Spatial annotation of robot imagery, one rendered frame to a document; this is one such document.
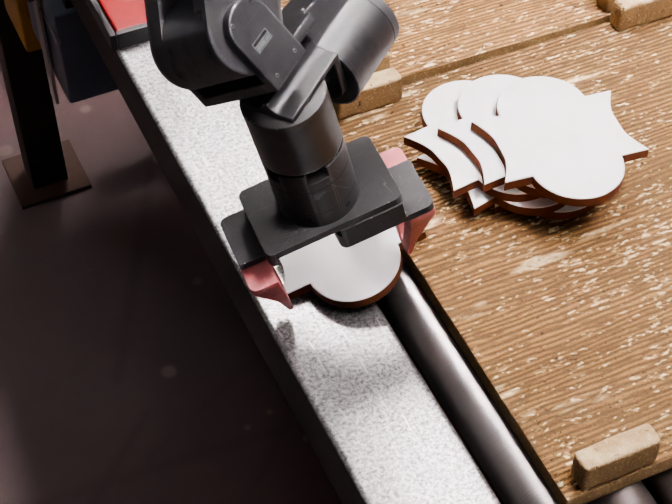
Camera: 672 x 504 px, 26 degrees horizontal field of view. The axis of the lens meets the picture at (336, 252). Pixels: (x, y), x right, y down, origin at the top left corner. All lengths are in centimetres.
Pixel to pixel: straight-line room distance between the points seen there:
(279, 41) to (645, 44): 48
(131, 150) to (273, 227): 154
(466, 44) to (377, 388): 36
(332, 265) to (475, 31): 30
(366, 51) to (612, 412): 30
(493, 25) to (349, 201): 36
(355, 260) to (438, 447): 17
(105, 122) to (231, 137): 137
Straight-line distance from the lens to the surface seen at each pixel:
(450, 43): 128
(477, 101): 117
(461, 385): 106
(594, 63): 128
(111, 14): 133
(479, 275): 110
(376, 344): 108
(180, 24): 91
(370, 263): 110
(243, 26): 89
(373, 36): 96
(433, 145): 115
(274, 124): 92
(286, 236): 99
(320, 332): 108
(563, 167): 111
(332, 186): 97
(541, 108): 116
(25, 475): 214
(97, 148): 254
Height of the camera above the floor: 177
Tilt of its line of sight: 49 degrees down
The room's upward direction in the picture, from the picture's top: straight up
